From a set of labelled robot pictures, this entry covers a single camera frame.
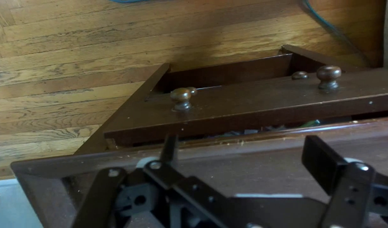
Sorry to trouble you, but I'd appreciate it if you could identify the dark wooden drawer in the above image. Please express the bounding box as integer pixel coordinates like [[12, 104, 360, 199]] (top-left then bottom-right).
[[104, 66, 388, 148]]

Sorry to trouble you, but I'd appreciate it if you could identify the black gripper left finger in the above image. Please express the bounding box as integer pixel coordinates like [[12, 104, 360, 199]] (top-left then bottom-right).
[[71, 134, 237, 228]]

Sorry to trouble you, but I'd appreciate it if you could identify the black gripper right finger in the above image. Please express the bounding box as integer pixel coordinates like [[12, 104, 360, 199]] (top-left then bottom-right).
[[301, 134, 388, 228]]

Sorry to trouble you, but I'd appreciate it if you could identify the round wooden drawer knob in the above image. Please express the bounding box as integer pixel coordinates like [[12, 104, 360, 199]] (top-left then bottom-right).
[[315, 65, 344, 92], [170, 86, 199, 114]]

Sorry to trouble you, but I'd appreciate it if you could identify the dark wooden nightstand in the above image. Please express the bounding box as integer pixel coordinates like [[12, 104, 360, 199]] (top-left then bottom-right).
[[9, 43, 388, 228]]

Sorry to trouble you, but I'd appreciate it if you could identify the thin looped cable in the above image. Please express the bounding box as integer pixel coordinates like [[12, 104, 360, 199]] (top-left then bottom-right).
[[110, 0, 375, 61]]

